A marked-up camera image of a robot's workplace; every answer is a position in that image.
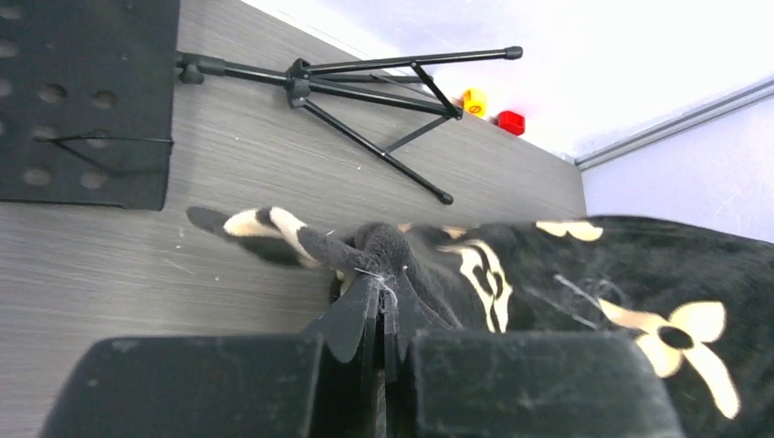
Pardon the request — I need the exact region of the black folding tripod stand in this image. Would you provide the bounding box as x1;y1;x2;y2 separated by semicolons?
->
175;46;523;205

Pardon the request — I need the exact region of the yellow round toy piece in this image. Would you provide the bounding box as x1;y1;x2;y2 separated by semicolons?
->
462;88;487;118

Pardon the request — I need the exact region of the black perforated music stand tray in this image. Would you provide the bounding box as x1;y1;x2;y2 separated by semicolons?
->
1;0;180;211

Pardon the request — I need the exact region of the black floral pillowcase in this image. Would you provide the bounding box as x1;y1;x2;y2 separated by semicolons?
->
186;206;773;437

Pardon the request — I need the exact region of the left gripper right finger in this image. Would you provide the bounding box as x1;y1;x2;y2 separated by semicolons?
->
382;275;444;437

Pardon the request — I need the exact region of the red toy block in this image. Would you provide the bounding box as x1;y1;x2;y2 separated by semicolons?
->
497;110;526;136

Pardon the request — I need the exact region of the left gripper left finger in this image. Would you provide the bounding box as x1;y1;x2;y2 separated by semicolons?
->
305;275;382;437

